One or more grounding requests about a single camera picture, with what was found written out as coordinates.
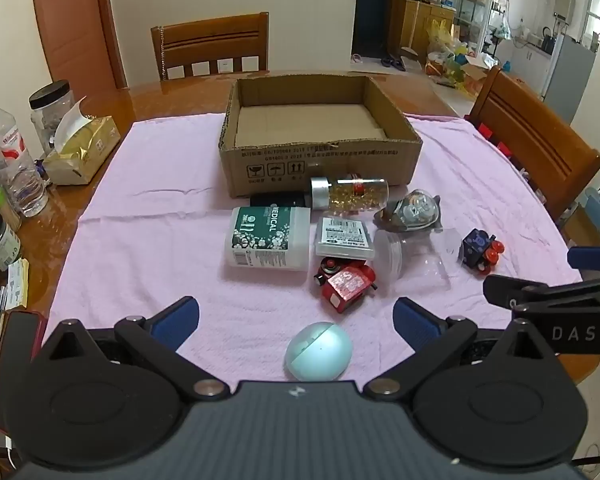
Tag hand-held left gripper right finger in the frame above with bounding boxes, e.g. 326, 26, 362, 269
363, 296, 562, 404

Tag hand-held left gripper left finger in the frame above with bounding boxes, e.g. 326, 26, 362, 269
30, 296, 230, 403

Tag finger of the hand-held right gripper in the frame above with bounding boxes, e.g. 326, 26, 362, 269
567, 245, 600, 274
482, 272, 600, 309

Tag blue toy with red wheels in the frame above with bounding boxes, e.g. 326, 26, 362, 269
459, 228, 506, 275

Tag clear plastic jar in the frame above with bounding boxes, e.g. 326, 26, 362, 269
373, 227, 464, 295

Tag teal egg-shaped case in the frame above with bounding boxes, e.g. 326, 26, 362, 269
284, 321, 355, 383

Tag dark oval plastic item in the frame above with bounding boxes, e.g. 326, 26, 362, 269
373, 188, 443, 235

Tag white plastic bottle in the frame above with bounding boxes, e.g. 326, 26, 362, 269
224, 206, 312, 272

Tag cardboard box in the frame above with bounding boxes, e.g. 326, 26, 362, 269
461, 55, 497, 87
217, 74, 424, 199

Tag pink cloth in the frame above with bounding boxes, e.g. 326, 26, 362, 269
45, 112, 584, 382

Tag small clear labelled box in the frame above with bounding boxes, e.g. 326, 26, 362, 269
315, 216, 376, 262

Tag red gift box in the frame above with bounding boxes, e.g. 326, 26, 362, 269
462, 115, 517, 162

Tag glass bottle with gold capsules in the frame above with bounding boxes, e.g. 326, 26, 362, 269
308, 176, 389, 211

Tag red phone case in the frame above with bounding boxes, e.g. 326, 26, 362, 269
0, 310, 49, 431

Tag stack of paper slips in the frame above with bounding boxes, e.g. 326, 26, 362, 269
7, 257, 31, 309

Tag grey refrigerator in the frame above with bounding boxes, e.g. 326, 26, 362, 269
542, 35, 599, 126

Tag gold tissue pack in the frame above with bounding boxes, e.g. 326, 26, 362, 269
42, 96, 121, 187

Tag white kitchen counter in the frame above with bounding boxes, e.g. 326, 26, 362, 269
495, 35, 552, 94

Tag cardboard box on floor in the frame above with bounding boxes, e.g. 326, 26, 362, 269
461, 55, 497, 87

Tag clear water bottle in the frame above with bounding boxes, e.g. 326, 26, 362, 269
0, 92, 49, 218

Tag pile of yellow bags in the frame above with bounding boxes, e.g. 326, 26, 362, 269
425, 20, 481, 92

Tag clear jar with black lid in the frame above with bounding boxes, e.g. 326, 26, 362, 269
28, 80, 76, 157

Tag wooden cabinet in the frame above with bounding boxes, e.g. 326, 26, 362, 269
399, 0, 456, 59

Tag wooden door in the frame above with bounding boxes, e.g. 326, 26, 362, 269
30, 0, 129, 92

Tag wall water heater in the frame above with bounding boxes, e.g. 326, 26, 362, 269
552, 0, 577, 24

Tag wooden chair with chain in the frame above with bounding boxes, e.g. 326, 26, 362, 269
151, 12, 270, 81

